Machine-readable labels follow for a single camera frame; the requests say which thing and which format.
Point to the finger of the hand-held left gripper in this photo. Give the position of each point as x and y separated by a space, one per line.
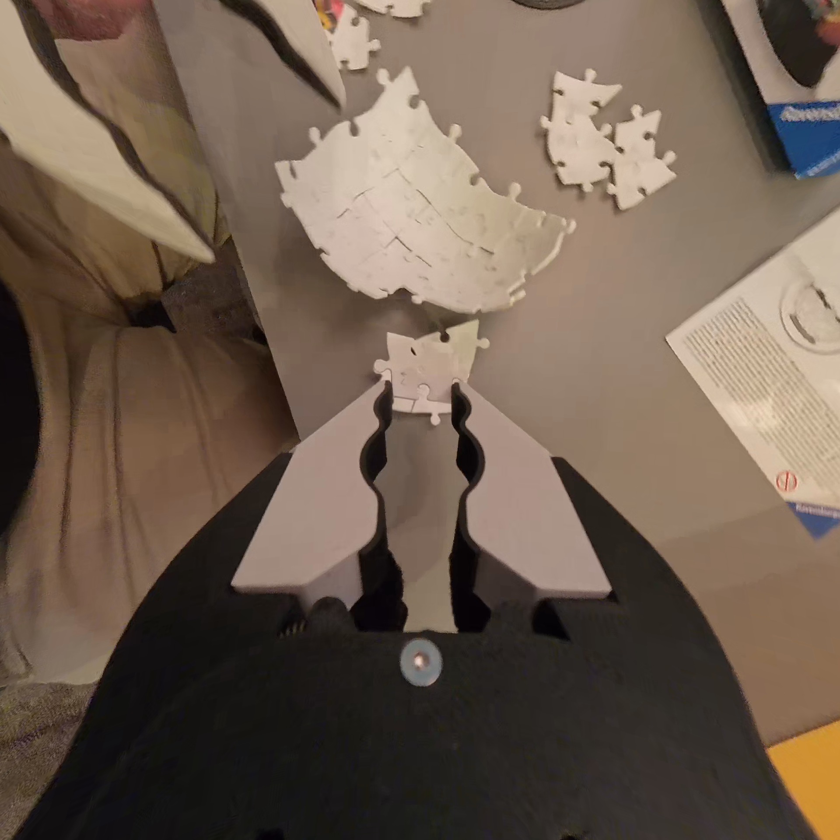
305 33
79 144

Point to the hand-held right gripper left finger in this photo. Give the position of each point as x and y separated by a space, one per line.
308 505

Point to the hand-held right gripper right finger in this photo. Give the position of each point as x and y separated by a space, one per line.
531 518

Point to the small joined white puzzle pieces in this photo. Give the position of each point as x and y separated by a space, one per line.
430 364
577 141
640 167

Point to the white assembled puzzle bowl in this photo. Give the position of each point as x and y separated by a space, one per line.
407 197

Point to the colourful puzzle piece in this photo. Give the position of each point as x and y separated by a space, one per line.
326 12

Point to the white puzzle piece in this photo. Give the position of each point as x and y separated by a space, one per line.
351 43
394 6

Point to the blue white puzzle box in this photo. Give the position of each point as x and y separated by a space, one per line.
787 98

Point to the person's beige pants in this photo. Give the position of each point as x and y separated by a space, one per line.
131 426

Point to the black round object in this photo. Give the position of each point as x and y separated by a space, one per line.
548 3

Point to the printed instruction sheet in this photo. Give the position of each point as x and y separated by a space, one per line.
761 367

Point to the yellow sheet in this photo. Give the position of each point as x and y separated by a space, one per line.
810 787

